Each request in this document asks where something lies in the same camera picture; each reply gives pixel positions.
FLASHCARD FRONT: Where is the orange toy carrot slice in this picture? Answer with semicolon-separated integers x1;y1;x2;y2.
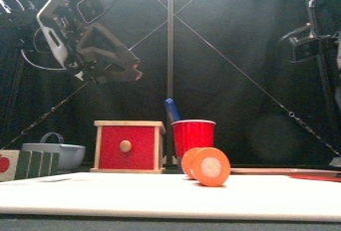
192;146;232;188
180;147;204;180

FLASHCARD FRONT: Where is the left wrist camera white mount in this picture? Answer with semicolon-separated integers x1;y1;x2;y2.
37;0;110;69

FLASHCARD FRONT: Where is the green striped apple block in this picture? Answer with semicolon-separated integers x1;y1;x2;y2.
0;149;62;183

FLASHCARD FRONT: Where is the white cutting board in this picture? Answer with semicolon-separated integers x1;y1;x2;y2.
0;171;341;223

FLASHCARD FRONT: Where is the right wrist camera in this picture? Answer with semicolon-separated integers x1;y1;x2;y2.
277;25;323;64

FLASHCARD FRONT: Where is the flat red mat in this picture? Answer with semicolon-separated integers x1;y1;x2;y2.
287;173;341;183

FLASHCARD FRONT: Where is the grey bowl with handle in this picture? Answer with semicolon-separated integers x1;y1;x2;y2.
21;131;88;172

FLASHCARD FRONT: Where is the vertical metal frame pole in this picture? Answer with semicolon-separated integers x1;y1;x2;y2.
166;0;176;167

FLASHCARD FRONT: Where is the red plastic cup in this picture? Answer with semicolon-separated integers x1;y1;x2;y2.
170;118;217;160

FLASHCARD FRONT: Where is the flat wooden tray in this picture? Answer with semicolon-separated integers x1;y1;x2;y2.
229;166;341;177

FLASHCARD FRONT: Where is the diagonal frame brace wire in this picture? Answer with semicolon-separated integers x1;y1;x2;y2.
130;0;341;158
0;0;224;149

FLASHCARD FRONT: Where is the red wooden drawer box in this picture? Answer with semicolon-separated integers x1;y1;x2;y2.
90;119;168;174

